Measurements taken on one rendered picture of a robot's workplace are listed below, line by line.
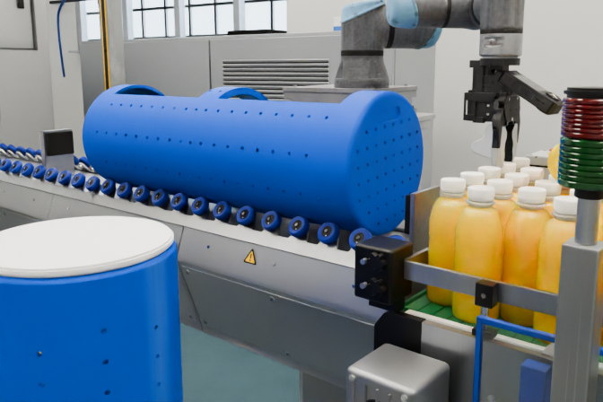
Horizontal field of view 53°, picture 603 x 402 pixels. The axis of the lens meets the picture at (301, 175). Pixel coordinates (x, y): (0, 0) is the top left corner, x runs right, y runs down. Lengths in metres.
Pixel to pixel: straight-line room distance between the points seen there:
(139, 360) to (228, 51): 2.56
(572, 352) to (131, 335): 0.54
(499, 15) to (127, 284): 0.77
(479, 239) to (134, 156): 0.92
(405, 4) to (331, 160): 0.33
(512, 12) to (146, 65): 2.80
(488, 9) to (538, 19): 2.74
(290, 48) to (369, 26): 1.44
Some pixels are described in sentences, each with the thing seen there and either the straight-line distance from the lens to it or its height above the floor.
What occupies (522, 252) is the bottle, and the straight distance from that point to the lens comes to 0.95.
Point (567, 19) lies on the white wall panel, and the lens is 3.88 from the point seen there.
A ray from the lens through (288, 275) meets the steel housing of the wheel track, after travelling 1.25.
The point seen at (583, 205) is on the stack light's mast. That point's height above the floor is 1.14.
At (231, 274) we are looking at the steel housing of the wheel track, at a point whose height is 0.84.
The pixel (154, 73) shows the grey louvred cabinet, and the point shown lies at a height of 1.25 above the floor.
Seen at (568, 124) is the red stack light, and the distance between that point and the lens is 0.66.
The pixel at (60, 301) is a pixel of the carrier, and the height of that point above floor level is 1.00.
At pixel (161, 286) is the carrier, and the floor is 0.98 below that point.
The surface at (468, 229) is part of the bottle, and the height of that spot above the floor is 1.04.
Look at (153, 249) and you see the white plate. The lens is 0.86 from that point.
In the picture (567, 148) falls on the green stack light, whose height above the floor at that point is 1.20.
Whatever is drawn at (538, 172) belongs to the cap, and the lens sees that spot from 1.13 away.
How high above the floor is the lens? 1.28
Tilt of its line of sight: 10 degrees down
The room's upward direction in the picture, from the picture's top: straight up
